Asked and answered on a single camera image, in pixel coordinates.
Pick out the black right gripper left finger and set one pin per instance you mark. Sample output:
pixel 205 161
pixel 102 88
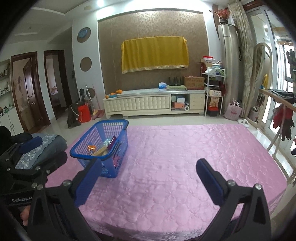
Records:
pixel 54 212

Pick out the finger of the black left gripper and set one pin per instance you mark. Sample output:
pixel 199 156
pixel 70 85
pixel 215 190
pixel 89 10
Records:
pixel 31 178
pixel 19 147

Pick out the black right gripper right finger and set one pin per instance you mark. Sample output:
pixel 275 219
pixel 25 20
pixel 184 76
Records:
pixel 243 213

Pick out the blue plastic basket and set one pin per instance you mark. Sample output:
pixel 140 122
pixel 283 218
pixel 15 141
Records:
pixel 97 134

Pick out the purple snack packet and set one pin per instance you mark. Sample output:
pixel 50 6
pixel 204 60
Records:
pixel 111 143

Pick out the orange snack packet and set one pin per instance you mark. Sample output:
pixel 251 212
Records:
pixel 91 149

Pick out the green-edged cracker pack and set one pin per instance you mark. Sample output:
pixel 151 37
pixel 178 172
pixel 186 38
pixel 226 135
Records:
pixel 102 149

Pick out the person left hand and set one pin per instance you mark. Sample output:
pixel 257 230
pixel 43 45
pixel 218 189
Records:
pixel 25 215

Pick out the wooden door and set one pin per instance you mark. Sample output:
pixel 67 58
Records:
pixel 27 94

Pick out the black bag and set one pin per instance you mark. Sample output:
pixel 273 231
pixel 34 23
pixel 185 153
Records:
pixel 73 116

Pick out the red bag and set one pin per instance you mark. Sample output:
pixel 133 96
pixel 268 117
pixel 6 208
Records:
pixel 84 113

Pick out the broom and dustpan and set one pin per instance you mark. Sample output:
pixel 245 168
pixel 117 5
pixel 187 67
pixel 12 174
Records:
pixel 97 111

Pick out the pink quilted table cover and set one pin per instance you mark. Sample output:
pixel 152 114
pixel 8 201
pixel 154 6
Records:
pixel 150 190

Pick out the white slippers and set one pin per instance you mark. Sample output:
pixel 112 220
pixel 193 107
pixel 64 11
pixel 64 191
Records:
pixel 243 122

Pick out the pink white shopping bag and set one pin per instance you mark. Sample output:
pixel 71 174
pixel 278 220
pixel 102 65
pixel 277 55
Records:
pixel 233 111

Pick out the oranges on cabinet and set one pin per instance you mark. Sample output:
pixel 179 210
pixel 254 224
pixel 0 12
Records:
pixel 114 94

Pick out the cream tv cabinet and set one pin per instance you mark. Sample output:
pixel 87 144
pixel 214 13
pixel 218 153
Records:
pixel 143 102

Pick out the white metal shelf rack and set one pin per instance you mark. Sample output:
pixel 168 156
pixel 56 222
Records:
pixel 214 85

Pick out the cardboard box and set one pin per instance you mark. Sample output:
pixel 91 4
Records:
pixel 194 82

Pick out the green folded cloth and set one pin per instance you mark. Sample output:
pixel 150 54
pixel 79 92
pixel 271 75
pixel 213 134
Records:
pixel 176 87

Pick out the blue tissue pack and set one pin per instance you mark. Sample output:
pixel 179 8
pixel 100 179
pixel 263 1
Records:
pixel 162 85

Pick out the yellow cloth tv cover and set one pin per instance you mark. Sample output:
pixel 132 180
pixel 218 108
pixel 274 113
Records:
pixel 154 53

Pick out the patterned curtain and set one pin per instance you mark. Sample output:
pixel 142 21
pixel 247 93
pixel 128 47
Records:
pixel 247 49

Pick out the standing air conditioner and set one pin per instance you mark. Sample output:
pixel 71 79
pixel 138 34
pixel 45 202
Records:
pixel 230 57

